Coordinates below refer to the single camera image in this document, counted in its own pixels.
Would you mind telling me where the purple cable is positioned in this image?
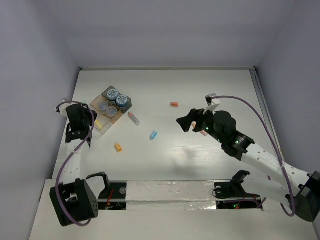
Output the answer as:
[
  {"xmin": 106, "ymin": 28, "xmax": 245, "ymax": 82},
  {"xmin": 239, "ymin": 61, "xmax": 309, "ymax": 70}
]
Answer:
[
  {"xmin": 54, "ymin": 100, "xmax": 97, "ymax": 228},
  {"xmin": 214, "ymin": 96, "xmax": 297, "ymax": 218}
]

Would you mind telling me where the yellow highlighter marker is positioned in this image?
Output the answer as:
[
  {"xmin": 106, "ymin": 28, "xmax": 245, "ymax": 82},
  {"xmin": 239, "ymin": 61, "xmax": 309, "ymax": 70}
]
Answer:
[{"xmin": 95, "ymin": 120, "xmax": 102, "ymax": 128}]

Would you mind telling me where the clear small jar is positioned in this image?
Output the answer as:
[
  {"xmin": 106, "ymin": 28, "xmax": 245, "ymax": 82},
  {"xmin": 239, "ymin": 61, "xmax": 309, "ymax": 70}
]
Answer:
[{"xmin": 105, "ymin": 106, "xmax": 118, "ymax": 119}]

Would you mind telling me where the red-orange marker cap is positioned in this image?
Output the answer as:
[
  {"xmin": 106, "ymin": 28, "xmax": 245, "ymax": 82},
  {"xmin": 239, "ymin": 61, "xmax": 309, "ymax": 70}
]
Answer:
[{"xmin": 170, "ymin": 102, "xmax": 179, "ymax": 107}]

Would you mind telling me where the clear plastic bin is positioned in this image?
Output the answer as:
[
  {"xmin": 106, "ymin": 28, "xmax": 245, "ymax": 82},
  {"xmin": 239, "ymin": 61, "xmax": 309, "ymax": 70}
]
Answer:
[{"xmin": 94, "ymin": 113, "xmax": 113, "ymax": 135}]

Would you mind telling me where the red-orange highlighter marker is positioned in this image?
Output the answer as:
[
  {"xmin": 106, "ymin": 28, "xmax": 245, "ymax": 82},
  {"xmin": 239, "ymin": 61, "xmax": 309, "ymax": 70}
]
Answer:
[{"xmin": 191, "ymin": 122, "xmax": 208, "ymax": 137}]

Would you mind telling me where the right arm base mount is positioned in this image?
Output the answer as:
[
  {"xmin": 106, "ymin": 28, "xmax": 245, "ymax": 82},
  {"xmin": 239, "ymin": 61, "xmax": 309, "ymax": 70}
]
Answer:
[{"xmin": 211, "ymin": 170, "xmax": 263, "ymax": 210}]

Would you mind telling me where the peach highlighter marker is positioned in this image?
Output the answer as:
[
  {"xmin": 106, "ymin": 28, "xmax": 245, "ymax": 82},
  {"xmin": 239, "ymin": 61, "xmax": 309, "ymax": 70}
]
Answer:
[{"xmin": 128, "ymin": 112, "xmax": 141, "ymax": 127}]

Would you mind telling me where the grey lid small jar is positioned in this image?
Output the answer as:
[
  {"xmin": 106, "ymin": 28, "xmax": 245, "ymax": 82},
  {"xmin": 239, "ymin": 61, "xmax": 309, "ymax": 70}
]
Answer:
[{"xmin": 98, "ymin": 101, "xmax": 109, "ymax": 113}]

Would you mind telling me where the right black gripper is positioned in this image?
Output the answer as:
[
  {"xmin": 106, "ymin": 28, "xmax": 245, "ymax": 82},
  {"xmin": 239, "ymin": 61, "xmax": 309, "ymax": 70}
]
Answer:
[{"xmin": 176, "ymin": 105, "xmax": 225, "ymax": 144}]

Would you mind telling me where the orange marker cap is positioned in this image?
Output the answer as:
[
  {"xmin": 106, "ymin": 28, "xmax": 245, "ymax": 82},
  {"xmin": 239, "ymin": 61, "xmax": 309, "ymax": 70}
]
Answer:
[{"xmin": 114, "ymin": 143, "xmax": 122, "ymax": 153}]

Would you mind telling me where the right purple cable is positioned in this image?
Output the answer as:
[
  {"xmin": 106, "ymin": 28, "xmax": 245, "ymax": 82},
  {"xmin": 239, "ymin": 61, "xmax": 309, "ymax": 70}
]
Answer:
[{"xmin": 214, "ymin": 96, "xmax": 297, "ymax": 218}]

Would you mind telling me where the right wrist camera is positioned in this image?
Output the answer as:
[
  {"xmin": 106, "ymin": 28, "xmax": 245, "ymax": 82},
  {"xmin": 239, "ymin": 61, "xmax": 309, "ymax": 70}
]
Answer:
[{"xmin": 204, "ymin": 93, "xmax": 221, "ymax": 113}]

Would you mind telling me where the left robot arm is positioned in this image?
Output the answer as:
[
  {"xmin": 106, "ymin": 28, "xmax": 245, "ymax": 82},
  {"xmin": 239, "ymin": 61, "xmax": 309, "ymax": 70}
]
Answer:
[{"xmin": 49, "ymin": 101, "xmax": 111, "ymax": 227}]

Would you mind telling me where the blue lid jar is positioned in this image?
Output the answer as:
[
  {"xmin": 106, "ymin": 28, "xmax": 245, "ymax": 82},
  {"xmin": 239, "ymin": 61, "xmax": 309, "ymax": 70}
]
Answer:
[{"xmin": 107, "ymin": 88, "xmax": 119, "ymax": 102}]

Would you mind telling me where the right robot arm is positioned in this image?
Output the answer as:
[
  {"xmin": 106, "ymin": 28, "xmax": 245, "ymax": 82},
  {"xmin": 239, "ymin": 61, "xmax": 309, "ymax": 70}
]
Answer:
[{"xmin": 176, "ymin": 109, "xmax": 320, "ymax": 223}]

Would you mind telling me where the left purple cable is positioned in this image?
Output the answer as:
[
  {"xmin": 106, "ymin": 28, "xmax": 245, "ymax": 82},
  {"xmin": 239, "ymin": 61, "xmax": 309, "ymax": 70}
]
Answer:
[{"xmin": 54, "ymin": 100, "xmax": 97, "ymax": 228}]

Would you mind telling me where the blue marker cap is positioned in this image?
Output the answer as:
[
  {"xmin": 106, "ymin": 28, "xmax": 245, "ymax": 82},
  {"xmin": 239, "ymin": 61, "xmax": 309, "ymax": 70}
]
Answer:
[{"xmin": 150, "ymin": 131, "xmax": 158, "ymax": 140}]

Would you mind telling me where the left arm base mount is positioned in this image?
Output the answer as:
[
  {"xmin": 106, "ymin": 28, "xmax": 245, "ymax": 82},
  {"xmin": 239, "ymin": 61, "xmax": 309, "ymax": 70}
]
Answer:
[{"xmin": 86, "ymin": 172, "xmax": 127, "ymax": 211}]

